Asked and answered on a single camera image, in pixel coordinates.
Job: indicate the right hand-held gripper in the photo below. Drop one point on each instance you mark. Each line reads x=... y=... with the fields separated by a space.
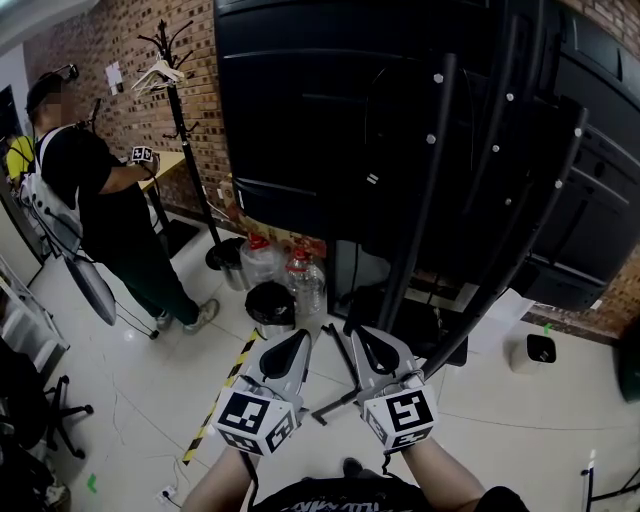
x=377 y=381

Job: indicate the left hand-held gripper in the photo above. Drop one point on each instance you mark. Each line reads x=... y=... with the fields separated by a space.
x=287 y=372

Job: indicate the black screen stand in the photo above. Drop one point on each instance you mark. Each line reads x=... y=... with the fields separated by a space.
x=402 y=280

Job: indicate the person's left forearm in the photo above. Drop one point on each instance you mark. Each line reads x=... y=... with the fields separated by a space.
x=220 y=480

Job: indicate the person's right forearm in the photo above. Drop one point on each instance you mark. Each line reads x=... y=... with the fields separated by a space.
x=442 y=475

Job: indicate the white tiled floor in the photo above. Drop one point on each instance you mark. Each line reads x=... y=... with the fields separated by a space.
x=150 y=400

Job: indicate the large black screen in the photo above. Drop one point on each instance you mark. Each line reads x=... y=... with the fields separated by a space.
x=300 y=125

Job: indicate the bin with black bag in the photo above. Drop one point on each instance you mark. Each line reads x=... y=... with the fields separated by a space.
x=270 y=307

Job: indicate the person's black shoe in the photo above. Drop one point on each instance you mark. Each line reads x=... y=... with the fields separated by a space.
x=352 y=466

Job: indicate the clear bottle with red cap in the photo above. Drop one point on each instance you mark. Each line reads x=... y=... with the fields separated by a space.
x=260 y=262
x=305 y=285

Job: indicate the steel bin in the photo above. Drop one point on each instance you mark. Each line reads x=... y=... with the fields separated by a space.
x=234 y=272

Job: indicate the person's black printed shirt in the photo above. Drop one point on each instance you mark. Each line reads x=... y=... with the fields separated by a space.
x=345 y=497

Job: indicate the white flat board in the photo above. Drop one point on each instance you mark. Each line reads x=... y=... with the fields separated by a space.
x=502 y=320

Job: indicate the small white bin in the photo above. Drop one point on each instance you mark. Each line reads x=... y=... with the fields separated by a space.
x=530 y=357

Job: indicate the white power strip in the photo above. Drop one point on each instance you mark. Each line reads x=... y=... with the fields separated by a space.
x=168 y=495

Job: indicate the green tape mark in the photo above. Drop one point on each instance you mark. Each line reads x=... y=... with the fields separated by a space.
x=548 y=329

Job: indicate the printed cardboard box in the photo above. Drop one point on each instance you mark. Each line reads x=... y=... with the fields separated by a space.
x=227 y=192

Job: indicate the grey oval board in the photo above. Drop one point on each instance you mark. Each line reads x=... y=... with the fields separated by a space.
x=95 y=290

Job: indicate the wooden table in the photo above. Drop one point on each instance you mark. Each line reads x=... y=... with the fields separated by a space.
x=167 y=165

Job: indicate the dark green container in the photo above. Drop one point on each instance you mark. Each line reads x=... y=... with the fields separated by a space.
x=631 y=370

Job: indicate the black office chair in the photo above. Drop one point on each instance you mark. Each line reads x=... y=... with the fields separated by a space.
x=30 y=400

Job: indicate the white metal rack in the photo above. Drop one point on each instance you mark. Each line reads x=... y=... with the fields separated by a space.
x=30 y=320

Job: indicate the black coat rack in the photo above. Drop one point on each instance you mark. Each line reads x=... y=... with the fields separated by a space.
x=181 y=125

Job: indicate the white clothes hanger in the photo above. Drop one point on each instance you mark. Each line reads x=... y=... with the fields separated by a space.
x=159 y=71

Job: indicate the white paper sheet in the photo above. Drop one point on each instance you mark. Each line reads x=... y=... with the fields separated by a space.
x=114 y=76

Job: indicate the black metal frame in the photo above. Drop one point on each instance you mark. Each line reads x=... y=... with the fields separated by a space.
x=589 y=487

